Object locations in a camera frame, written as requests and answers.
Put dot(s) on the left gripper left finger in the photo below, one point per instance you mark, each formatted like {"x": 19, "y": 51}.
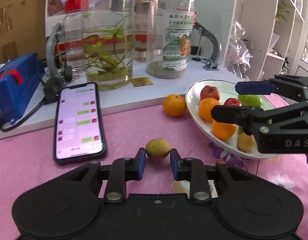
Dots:
{"x": 123, "y": 170}

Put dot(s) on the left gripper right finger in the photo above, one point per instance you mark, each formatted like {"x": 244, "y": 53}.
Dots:
{"x": 194, "y": 171}

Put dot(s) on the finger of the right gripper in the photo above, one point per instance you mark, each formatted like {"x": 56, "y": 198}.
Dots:
{"x": 239, "y": 115}
{"x": 255, "y": 87}

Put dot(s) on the small green tomato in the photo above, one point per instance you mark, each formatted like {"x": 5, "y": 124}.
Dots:
{"x": 240, "y": 130}

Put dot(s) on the small red apple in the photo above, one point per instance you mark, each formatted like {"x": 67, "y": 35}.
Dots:
{"x": 232, "y": 102}

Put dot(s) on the orange tangerine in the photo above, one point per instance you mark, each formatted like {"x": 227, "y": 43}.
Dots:
{"x": 204, "y": 108}
{"x": 223, "y": 131}
{"x": 174, "y": 105}

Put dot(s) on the small yellow-brown longan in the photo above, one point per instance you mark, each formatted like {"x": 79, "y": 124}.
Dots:
{"x": 157, "y": 148}

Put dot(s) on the large green jujube in plate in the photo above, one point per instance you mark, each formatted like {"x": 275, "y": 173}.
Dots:
{"x": 250, "y": 100}

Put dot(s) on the white ceramic plate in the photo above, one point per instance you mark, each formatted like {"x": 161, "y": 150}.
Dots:
{"x": 226, "y": 90}

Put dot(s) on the crumpled plastic bag right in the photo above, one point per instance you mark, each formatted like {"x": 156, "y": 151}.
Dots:
{"x": 238, "y": 56}

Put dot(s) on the orange tangerine in plate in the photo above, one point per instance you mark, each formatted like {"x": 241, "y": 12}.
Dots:
{"x": 204, "y": 108}

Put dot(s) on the black smartphone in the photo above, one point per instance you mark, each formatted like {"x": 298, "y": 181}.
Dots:
{"x": 78, "y": 131}

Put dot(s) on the white bookshelf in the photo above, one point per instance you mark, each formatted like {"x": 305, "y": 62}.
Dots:
{"x": 273, "y": 29}

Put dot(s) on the white raised shelf board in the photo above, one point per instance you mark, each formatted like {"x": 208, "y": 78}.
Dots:
{"x": 129, "y": 97}

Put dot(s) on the small gold card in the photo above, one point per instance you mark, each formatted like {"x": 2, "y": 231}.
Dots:
{"x": 141, "y": 81}

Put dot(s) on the pink floral tablecloth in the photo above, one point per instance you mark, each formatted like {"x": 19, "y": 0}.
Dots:
{"x": 26, "y": 160}

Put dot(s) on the black power adapter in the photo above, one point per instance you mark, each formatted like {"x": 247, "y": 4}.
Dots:
{"x": 51, "y": 90}

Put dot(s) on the clear jar with label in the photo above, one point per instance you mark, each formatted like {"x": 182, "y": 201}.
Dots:
{"x": 170, "y": 28}

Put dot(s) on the tall glass vase with plants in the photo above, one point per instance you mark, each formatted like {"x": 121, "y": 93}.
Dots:
{"x": 107, "y": 42}

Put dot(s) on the blue tool box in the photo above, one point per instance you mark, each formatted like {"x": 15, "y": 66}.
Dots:
{"x": 19, "y": 80}

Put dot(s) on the cola bottle red cap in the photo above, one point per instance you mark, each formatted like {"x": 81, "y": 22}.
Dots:
{"x": 141, "y": 24}

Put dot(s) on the small bottle red cap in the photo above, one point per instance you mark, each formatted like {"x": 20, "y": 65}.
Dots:
{"x": 73, "y": 34}

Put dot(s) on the cardboard box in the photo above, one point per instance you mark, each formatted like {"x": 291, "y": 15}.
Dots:
{"x": 22, "y": 28}

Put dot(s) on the grey bracket right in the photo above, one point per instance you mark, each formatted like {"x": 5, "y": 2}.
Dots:
{"x": 209, "y": 48}

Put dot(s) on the grey bracket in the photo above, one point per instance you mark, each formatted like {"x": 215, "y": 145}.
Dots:
{"x": 59, "y": 71}
{"x": 209, "y": 48}

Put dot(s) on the grey bracket left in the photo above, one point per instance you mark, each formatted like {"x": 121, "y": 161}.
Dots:
{"x": 59, "y": 71}

